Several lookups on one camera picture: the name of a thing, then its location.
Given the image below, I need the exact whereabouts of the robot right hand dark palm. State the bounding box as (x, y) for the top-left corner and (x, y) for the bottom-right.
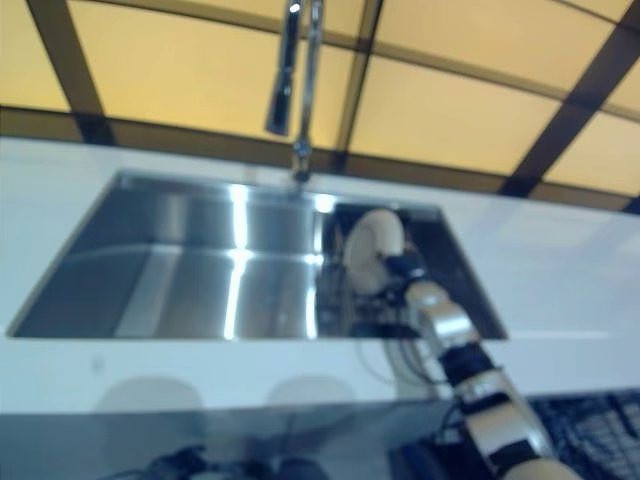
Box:
(382, 244), (431, 282)

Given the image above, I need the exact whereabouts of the chrome kitchen faucet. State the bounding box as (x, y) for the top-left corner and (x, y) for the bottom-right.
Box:
(263, 0), (327, 187)

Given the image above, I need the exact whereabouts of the black wire dishwasher rack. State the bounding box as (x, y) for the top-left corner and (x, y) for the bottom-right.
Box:
(388, 391), (640, 480)

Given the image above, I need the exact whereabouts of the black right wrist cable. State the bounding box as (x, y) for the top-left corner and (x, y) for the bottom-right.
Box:
(433, 398), (467, 447)

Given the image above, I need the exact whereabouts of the stainless steel kitchen sink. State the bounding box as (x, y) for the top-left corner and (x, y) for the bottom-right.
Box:
(6, 168), (509, 342)

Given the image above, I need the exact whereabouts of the beige ceramic plate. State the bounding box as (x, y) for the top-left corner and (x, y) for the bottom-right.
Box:
(344, 209), (406, 297)

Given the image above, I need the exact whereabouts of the robot left hand dark palm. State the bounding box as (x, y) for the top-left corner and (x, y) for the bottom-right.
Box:
(149, 443), (212, 480)

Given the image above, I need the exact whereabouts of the dark framed yellow window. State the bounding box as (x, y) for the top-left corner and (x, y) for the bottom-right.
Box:
(0, 0), (640, 214)

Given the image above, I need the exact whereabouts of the thin white cable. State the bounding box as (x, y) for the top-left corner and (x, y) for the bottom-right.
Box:
(356, 338), (442, 397)

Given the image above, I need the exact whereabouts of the black sink dish rack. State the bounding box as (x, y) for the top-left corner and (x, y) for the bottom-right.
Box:
(318, 201), (452, 340)

